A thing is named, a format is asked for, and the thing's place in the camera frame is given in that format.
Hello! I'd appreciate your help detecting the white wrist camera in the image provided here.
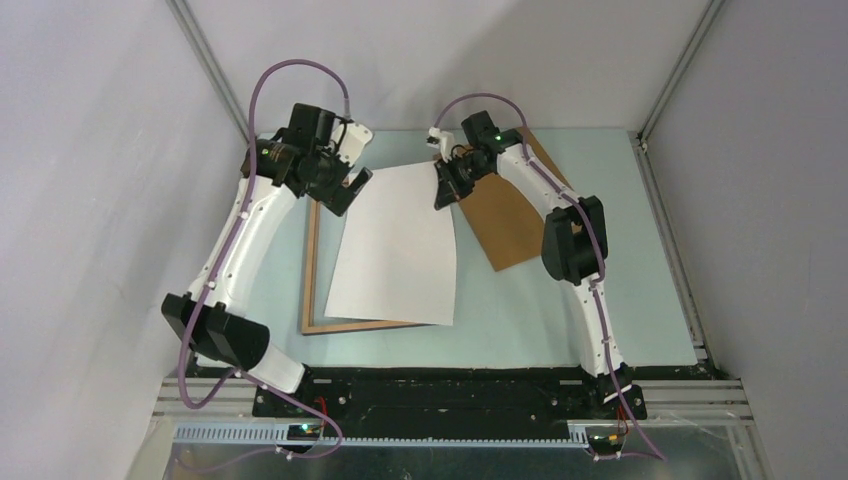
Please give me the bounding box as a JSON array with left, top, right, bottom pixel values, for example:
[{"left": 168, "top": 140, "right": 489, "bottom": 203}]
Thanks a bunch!
[
  {"left": 426, "top": 126, "right": 457, "bottom": 161},
  {"left": 330, "top": 121, "right": 374, "bottom": 168}
]

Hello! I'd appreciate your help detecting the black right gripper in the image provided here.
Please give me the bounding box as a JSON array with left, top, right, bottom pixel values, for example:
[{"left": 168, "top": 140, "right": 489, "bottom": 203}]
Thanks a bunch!
[{"left": 434, "top": 153, "right": 491, "bottom": 210}]

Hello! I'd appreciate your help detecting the grey cable duct strip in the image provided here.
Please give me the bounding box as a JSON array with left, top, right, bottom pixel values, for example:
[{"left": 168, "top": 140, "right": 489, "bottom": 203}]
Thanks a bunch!
[{"left": 173, "top": 422, "right": 589, "bottom": 449}]

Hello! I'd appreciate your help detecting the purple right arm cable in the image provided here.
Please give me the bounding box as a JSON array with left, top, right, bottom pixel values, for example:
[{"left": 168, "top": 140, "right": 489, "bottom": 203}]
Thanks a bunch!
[{"left": 430, "top": 92, "right": 667, "bottom": 465}]

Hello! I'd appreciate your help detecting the brown cardboard backing board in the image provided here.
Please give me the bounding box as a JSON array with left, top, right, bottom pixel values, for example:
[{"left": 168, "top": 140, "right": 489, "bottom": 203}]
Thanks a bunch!
[{"left": 457, "top": 127, "right": 603, "bottom": 284}]

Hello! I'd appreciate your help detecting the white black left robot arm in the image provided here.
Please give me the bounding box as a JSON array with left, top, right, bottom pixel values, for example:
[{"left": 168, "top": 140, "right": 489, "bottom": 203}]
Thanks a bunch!
[{"left": 161, "top": 103, "right": 374, "bottom": 417}]

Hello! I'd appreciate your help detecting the aluminium enclosure rail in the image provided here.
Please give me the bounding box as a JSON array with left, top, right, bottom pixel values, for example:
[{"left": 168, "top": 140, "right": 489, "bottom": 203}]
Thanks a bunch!
[{"left": 165, "top": 0, "right": 250, "bottom": 144}]

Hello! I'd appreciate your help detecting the wooden picture frame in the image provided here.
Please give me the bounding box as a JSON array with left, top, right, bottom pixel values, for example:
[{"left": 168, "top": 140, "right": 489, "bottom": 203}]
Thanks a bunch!
[{"left": 298, "top": 200, "right": 420, "bottom": 336}]

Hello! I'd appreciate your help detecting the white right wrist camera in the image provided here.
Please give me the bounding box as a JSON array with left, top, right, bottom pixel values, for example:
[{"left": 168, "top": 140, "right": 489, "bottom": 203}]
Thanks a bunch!
[{"left": 426, "top": 126, "right": 457, "bottom": 161}]

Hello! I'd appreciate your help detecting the sunflower photo print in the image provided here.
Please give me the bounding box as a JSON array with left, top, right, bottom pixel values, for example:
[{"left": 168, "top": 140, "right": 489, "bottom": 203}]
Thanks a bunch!
[{"left": 324, "top": 162, "right": 458, "bottom": 326}]

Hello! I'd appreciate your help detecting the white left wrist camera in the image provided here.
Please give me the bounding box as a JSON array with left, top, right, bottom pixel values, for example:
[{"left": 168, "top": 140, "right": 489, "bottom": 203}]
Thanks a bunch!
[{"left": 330, "top": 121, "right": 374, "bottom": 168}]

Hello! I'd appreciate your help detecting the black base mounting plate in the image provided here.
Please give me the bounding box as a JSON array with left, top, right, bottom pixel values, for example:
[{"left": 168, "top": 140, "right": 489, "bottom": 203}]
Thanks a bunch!
[{"left": 292, "top": 367, "right": 647, "bottom": 439}]

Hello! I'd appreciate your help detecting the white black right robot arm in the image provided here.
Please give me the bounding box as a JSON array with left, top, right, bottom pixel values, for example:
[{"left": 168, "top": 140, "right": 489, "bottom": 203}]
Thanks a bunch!
[{"left": 427, "top": 111, "right": 631, "bottom": 418}]

